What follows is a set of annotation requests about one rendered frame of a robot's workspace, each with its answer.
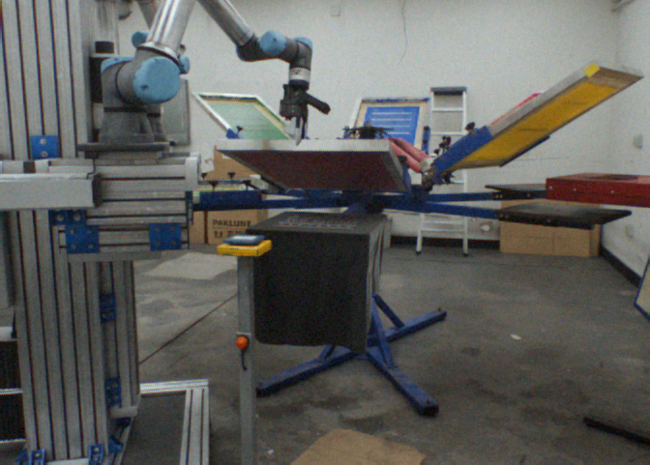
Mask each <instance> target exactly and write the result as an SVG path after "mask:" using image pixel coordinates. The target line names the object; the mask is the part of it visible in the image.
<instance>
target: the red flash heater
mask: <svg viewBox="0 0 650 465"><path fill-rule="evenodd" d="M630 177H637V178H638V179H625V180H613V178H630ZM546 190H547V199H551V201H564V202H576V203H588V204H601V205H612V206H625V207H638V208H649V209H650V175H630V174H608V173H587V172H586V173H579V174H572V175H565V176H558V177H550V178H546Z"/></svg>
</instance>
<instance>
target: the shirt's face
mask: <svg viewBox="0 0 650 465"><path fill-rule="evenodd" d="M294 215H309V216H338V217H365V218H364V219H363V220H362V221H361V222H360V223H359V224H358V225H356V226H355V227H354V228H353V229H348V228H324V227H299V226H274V225H273V224H275V223H278V222H281V221H283V220H285V219H287V218H290V217H292V216H294ZM384 216H386V215H376V214H346V213H317V212H283V213H281V214H279V215H276V216H273V217H271V218H268V219H266V220H263V221H261V222H259V223H258V224H255V225H253V226H251V227H249V229H270V230H294V231H317V232H340V233H369V232H370V231H371V229H372V228H373V227H374V226H375V225H376V224H377V223H378V222H379V221H380V220H381V219H382V218H383V217H384Z"/></svg>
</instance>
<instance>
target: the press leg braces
mask: <svg viewBox="0 0 650 465"><path fill-rule="evenodd" d="M376 306H378V307H379V308H380V310H381V311H382V312H383V314H384V315H386V316H387V317H388V318H389V319H390V320H391V321H392V322H393V324H394V325H395V326H393V327H391V328H392V329H396V330H399V331H400V330H402V329H404V328H407V327H409V326H408V325H405V324H403V323H402V322H401V320H400V319H399V318H398V317H397V316H396V315H395V313H394V312H393V311H392V309H391V308H390V307H389V306H388V304H387V303H386V302H384V301H383V300H382V299H381V298H380V296H379V295H378V303H376V304H375V301H374V298H371V321H372V324H373V327H374V330H375V334H376V337H377V341H378V344H379V349H380V352H381V356H382V359H383V360H378V361H379V362H380V363H381V364H382V365H383V366H384V367H386V368H394V367H399V366H398V365H397V364H396V363H394V361H393V357H392V354H391V350H390V347H389V343H388V339H387V336H386V333H384V330H383V327H382V324H381V321H380V317H379V314H378V311H377V307H376ZM336 347H337V346H334V344H326V346H325V348H324V350H323V351H322V353H321V355H320V356H319V357H317V358H314V359H315V360H317V361H319V362H322V363H324V362H327V361H329V360H331V359H333V358H335V357H336V356H333V355H332V353H333V352H334V350H335V348H336Z"/></svg>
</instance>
